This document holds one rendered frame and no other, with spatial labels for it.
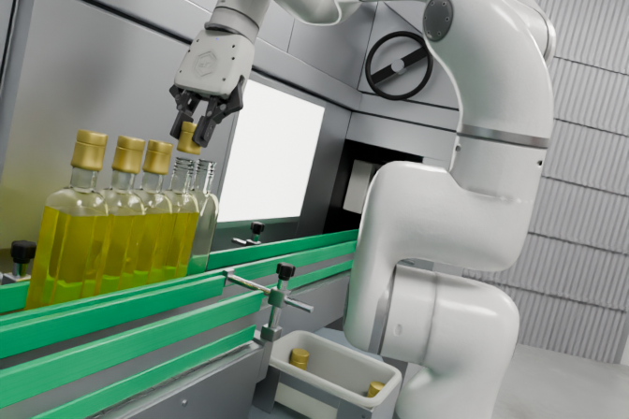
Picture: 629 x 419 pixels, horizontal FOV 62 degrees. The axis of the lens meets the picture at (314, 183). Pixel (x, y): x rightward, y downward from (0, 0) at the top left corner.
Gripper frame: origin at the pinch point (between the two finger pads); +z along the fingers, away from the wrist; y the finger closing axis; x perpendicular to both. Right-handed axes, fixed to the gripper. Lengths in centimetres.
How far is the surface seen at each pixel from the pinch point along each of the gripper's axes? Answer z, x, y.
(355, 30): -58, 70, -16
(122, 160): 8.7, -11.2, 0.8
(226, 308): 22.5, 4.8, 13.4
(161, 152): 5.5, -5.5, 1.1
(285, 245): 10, 51, -4
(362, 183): -20, 106, -12
